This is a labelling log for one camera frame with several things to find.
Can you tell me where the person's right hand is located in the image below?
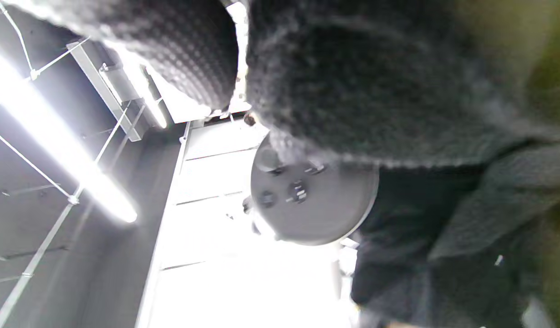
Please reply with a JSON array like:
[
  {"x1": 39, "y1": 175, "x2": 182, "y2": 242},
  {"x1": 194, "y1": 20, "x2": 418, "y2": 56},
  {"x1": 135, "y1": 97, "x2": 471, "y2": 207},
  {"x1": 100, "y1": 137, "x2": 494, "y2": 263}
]
[{"x1": 2, "y1": 0, "x2": 560, "y2": 170}]

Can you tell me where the grey white right hand controller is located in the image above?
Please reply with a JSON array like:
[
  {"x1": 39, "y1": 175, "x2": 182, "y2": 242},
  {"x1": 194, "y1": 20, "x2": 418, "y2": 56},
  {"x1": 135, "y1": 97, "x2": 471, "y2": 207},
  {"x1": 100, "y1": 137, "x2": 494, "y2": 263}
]
[{"x1": 249, "y1": 132, "x2": 380, "y2": 247}]

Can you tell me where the ceiling light strip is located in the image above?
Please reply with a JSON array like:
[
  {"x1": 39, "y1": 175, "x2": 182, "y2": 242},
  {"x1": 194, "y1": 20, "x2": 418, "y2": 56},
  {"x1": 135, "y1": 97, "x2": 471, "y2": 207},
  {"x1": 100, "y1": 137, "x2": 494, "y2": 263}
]
[
  {"x1": 137, "y1": 66, "x2": 170, "y2": 130},
  {"x1": 0, "y1": 46, "x2": 138, "y2": 225}
]

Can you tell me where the grey ceiling rail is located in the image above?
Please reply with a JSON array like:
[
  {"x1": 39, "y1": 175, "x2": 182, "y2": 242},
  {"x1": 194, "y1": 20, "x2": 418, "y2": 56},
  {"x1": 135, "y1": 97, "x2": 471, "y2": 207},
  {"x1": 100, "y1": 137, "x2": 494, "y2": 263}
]
[{"x1": 66, "y1": 40, "x2": 146, "y2": 143}]

